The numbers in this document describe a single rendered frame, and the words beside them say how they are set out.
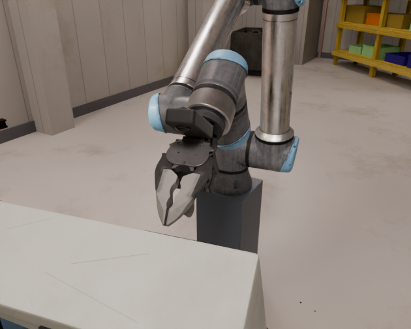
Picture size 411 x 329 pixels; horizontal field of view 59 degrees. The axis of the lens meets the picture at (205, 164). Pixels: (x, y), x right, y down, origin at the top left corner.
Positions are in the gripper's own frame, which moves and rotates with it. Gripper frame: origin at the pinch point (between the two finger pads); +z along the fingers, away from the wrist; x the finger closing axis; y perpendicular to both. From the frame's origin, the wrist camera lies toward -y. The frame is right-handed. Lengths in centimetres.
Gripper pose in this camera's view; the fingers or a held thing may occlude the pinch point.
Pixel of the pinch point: (166, 215)
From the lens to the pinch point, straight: 54.6
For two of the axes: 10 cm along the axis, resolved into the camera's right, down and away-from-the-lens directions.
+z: -2.7, 8.1, -5.3
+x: -9.5, -1.3, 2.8
